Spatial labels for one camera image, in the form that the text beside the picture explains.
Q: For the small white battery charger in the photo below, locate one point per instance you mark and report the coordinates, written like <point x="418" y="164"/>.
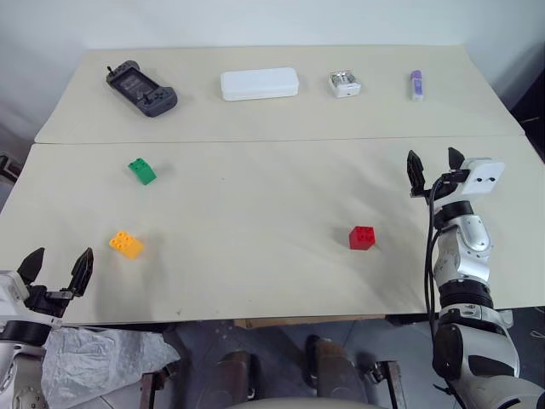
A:
<point x="344" y="83"/>

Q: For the rusty metal table leg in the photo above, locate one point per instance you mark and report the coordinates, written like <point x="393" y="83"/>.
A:
<point x="149" y="388"/>
<point x="394" y="384"/>

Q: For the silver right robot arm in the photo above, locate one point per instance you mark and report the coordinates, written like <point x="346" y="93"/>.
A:
<point x="472" y="298"/>

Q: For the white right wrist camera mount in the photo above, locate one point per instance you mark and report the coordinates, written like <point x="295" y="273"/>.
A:
<point x="483" y="176"/>

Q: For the crumpled white plastic sheet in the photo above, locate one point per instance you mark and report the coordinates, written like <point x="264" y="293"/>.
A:
<point x="98" y="358"/>

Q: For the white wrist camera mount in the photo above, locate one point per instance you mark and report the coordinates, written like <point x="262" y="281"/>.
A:
<point x="483" y="176"/>
<point x="9" y="290"/>

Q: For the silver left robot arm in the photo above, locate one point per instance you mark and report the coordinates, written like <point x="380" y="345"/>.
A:
<point x="17" y="366"/>

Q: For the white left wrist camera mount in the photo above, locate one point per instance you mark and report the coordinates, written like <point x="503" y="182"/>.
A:
<point x="9" y="290"/>

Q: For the dark grey handheld game console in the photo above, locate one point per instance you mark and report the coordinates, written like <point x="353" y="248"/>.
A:
<point x="140" y="89"/>

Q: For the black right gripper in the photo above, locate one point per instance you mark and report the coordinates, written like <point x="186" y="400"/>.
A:
<point x="438" y="184"/>

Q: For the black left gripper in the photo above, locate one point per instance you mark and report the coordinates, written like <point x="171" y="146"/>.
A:
<point x="44" y="300"/>

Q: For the yellow toy brick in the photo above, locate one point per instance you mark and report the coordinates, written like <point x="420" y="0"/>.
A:
<point x="125" y="244"/>

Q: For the white rectangular case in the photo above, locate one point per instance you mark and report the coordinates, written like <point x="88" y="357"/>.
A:
<point x="259" y="83"/>

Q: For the red toy brick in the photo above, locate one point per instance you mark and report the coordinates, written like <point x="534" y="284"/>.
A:
<point x="362" y="237"/>

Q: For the dark rounded robot foot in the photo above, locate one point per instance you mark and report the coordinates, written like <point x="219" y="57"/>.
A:
<point x="232" y="377"/>
<point x="330" y="368"/>

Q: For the green toy brick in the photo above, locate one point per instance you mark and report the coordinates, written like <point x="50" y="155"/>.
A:
<point x="142" y="171"/>

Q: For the purple and white stick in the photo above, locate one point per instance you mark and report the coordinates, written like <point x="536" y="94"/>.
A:
<point x="417" y="85"/>

